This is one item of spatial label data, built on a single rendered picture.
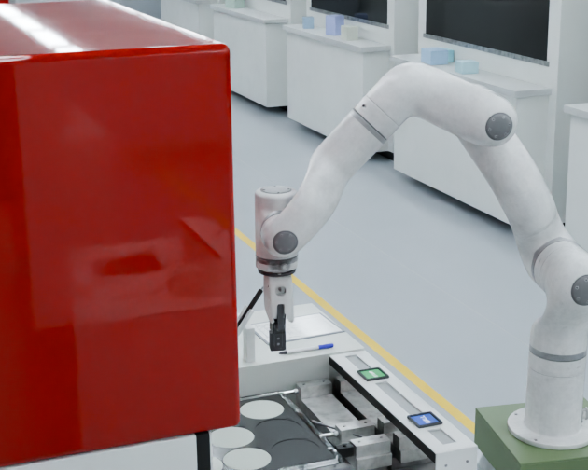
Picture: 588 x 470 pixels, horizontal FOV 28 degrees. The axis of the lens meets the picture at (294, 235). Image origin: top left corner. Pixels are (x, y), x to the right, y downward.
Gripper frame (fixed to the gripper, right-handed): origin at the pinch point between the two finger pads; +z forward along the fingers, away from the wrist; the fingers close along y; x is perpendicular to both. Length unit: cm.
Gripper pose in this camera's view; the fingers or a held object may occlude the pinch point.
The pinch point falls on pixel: (277, 339)
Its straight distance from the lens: 237.0
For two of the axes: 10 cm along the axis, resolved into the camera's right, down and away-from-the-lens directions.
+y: -1.6, -3.0, 9.4
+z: 0.0, 9.5, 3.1
